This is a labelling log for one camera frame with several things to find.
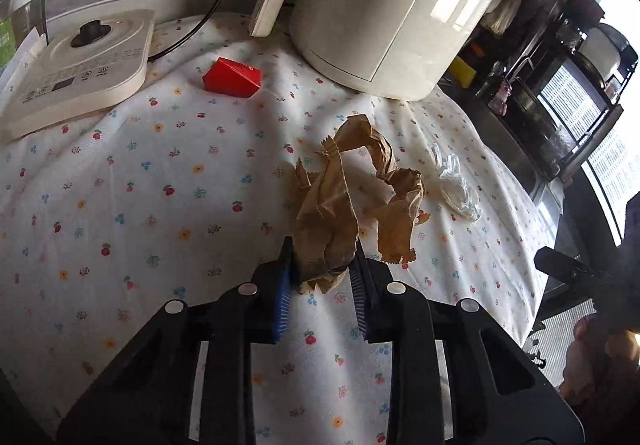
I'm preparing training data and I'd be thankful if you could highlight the small red carton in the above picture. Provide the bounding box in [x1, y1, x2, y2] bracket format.
[202, 57, 263, 100]

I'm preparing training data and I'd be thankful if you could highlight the cream air fryer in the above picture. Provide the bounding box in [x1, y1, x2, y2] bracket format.
[248, 0, 507, 102]

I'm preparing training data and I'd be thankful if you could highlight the white kettle base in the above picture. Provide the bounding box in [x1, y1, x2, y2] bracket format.
[0, 8, 157, 141]

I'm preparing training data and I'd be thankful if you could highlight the brown paper bag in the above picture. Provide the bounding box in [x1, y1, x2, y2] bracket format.
[287, 114, 431, 296]

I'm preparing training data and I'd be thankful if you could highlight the floral white tablecloth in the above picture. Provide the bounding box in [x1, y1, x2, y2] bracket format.
[0, 14, 559, 445]

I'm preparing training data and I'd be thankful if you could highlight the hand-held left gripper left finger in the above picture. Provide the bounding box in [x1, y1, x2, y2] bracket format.
[57, 235, 296, 445]

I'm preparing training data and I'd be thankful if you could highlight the stainless steel sink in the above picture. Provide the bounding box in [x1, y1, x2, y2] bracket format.
[464, 90, 547, 187]

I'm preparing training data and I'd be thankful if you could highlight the white window blind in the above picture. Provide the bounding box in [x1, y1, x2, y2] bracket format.
[527, 297, 599, 371]

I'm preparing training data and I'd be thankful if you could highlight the clear crumpled plastic wrap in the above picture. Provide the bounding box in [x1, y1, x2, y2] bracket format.
[429, 142, 482, 221]

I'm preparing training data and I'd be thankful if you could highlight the pink soap bottle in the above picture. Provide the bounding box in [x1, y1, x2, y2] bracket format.
[487, 74, 514, 116]

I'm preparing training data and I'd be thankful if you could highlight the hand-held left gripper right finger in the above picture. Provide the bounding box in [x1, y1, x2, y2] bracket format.
[349, 240, 586, 445]

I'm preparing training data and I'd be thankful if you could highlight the white plastic container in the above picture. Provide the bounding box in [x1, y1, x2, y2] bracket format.
[574, 22, 626, 81]

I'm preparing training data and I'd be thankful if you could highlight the person's right hand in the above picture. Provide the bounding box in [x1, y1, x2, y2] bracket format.
[559, 314, 640, 402]

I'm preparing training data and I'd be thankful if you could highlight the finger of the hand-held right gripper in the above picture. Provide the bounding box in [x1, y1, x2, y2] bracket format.
[533, 246, 609, 304]

